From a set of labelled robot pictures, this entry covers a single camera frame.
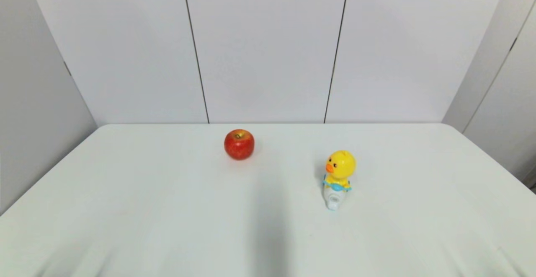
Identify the red apple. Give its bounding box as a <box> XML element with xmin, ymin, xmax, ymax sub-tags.
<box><xmin>224</xmin><ymin>129</ymin><xmax>255</xmax><ymax>161</ymax></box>

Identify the yellow duck toy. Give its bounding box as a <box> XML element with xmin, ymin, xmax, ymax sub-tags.
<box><xmin>322</xmin><ymin>150</ymin><xmax>357</xmax><ymax>211</ymax></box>

